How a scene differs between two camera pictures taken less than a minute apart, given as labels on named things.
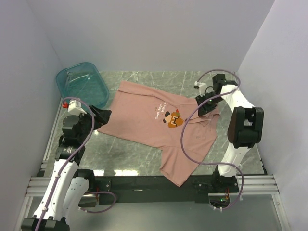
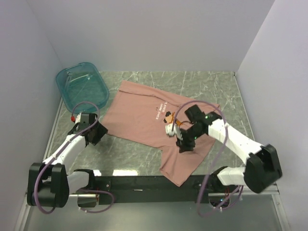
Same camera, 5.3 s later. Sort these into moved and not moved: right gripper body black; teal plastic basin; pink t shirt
Moved: right gripper body black
Not moved: pink t shirt; teal plastic basin
